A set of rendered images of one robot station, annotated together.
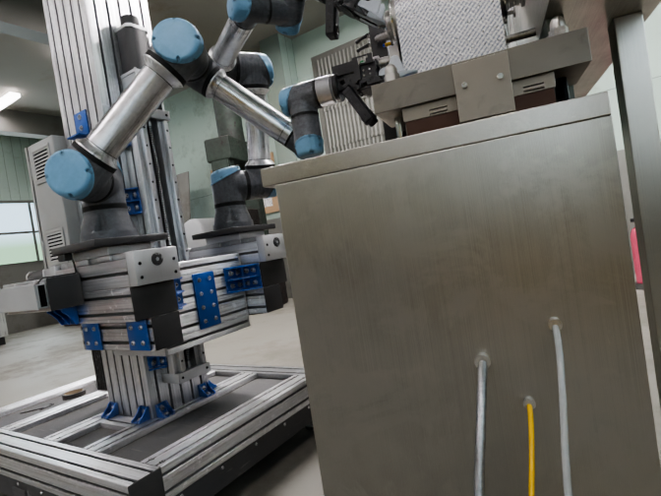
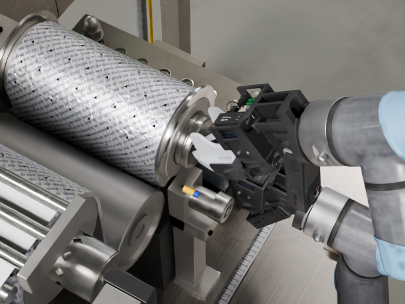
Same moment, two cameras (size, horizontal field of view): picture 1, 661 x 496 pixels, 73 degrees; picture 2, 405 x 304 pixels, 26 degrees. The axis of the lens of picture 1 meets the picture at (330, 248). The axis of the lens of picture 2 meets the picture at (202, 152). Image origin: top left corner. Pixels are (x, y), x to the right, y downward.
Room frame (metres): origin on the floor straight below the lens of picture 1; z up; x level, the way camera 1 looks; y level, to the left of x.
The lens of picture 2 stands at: (1.79, -0.13, 2.22)
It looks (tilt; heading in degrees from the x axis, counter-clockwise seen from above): 58 degrees down; 190
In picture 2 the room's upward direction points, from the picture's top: straight up
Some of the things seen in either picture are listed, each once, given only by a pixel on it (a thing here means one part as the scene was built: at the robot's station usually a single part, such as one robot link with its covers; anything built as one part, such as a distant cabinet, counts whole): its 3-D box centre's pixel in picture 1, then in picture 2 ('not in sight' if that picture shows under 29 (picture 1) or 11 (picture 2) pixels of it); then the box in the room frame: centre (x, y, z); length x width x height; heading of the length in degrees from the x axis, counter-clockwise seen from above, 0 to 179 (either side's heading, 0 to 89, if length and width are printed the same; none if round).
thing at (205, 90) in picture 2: (396, 24); (185, 136); (1.17, -0.26, 1.25); 0.15 x 0.01 x 0.15; 160
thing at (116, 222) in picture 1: (107, 223); not in sight; (1.28, 0.62, 0.87); 0.15 x 0.15 x 0.10
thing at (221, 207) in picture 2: not in sight; (221, 207); (1.23, -0.20, 1.18); 0.04 x 0.02 x 0.04; 160
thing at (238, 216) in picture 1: (231, 216); not in sight; (1.70, 0.35, 0.87); 0.15 x 0.15 x 0.10
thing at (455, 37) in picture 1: (452, 55); not in sight; (1.07, -0.36, 1.11); 0.23 x 0.01 x 0.18; 70
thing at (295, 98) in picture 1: (301, 99); (373, 240); (1.21, 0.02, 1.11); 0.11 x 0.08 x 0.09; 70
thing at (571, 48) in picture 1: (474, 85); (158, 99); (0.94, -0.35, 1.00); 0.40 x 0.16 x 0.06; 70
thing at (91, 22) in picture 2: (558, 28); (91, 26); (0.84, -0.48, 1.05); 0.04 x 0.04 x 0.04
